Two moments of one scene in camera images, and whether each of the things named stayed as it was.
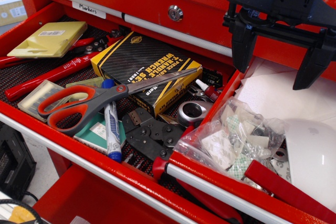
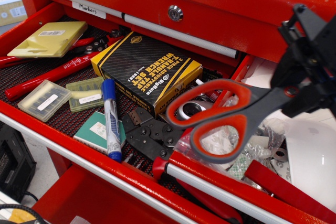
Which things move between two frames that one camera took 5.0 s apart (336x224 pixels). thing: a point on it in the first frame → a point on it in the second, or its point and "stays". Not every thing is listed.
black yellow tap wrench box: [133, 57] stays
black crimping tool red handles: [143, 130] stays
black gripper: [295, 11] → [310, 58]
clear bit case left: [30, 101] stays
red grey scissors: [68, 109] → [223, 115]
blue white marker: [113, 139] stays
